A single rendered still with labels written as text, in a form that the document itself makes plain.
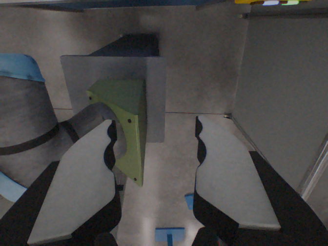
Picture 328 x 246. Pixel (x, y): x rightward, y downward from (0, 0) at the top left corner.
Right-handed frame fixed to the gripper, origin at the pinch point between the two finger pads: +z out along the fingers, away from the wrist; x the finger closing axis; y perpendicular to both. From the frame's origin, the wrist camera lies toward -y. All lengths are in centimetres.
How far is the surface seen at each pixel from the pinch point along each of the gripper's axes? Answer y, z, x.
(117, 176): 128, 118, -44
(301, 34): 1, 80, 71
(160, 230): 270, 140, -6
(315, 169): 54, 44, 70
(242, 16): -7, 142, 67
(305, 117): 36, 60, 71
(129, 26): -2, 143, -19
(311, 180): 60, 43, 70
